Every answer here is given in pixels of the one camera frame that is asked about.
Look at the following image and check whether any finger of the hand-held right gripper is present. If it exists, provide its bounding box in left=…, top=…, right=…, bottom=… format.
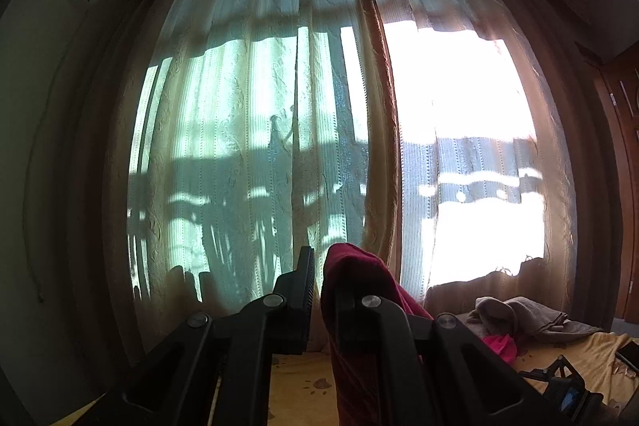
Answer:
left=519, top=355, right=585, bottom=389

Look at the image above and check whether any brown wooden door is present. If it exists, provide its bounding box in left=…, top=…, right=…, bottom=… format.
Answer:
left=591, top=49, right=639, bottom=322

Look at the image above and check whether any grey cardigan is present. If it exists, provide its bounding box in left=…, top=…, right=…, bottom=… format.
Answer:
left=466, top=295, right=606, bottom=346

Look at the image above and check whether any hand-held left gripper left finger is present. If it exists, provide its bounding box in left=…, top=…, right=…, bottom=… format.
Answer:
left=75, top=246, right=316, bottom=426

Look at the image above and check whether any yellow paw print blanket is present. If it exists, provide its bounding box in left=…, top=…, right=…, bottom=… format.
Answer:
left=60, top=326, right=639, bottom=426

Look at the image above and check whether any black smartphone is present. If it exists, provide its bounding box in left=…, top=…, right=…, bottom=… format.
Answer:
left=615, top=340, right=639, bottom=369

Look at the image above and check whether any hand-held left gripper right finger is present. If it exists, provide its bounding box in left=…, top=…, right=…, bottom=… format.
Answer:
left=333, top=289, right=575, bottom=426

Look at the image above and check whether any beige lace curtain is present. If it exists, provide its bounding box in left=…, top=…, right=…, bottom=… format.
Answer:
left=359, top=0, right=582, bottom=322
left=102, top=0, right=400, bottom=352

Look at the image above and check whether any red sweater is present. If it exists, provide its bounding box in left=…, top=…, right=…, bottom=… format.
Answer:
left=319, top=242, right=518, bottom=426

